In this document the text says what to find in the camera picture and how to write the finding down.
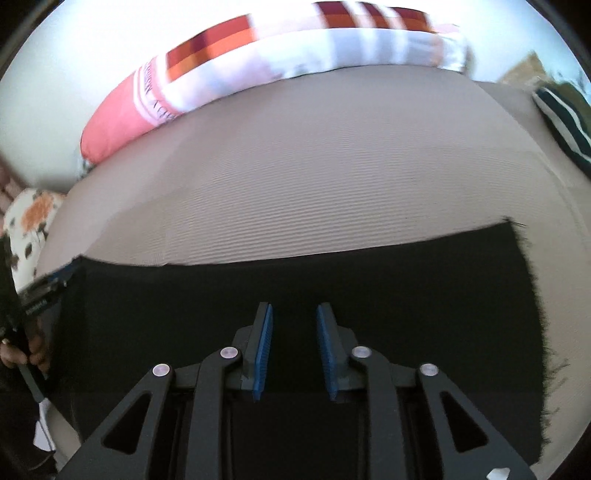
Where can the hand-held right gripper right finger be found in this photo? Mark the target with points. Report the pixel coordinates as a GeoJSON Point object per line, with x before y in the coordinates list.
{"type": "Point", "coordinates": [325, 350]}

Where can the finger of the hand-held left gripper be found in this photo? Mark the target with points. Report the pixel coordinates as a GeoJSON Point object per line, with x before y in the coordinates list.
{"type": "Point", "coordinates": [57, 277]}

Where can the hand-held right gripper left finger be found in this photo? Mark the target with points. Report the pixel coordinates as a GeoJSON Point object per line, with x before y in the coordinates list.
{"type": "Point", "coordinates": [262, 350]}

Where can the black pants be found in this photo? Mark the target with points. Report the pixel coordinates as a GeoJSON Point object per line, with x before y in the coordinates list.
{"type": "Point", "coordinates": [369, 286]}

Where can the person's left hand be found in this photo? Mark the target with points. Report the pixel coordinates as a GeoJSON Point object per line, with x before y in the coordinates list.
{"type": "Point", "coordinates": [25, 355]}

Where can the floral white orange pillow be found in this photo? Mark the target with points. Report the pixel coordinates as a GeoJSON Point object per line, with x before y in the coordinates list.
{"type": "Point", "coordinates": [30, 226]}

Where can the beige bed sheet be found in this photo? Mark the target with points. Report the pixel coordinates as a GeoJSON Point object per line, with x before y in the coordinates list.
{"type": "Point", "coordinates": [300, 184]}

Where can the pink plaid long pillow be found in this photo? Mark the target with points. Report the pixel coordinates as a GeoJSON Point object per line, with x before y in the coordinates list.
{"type": "Point", "coordinates": [258, 69]}

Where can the dark striped cloth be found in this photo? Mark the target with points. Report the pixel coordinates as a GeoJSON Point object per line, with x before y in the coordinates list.
{"type": "Point", "coordinates": [565, 120]}

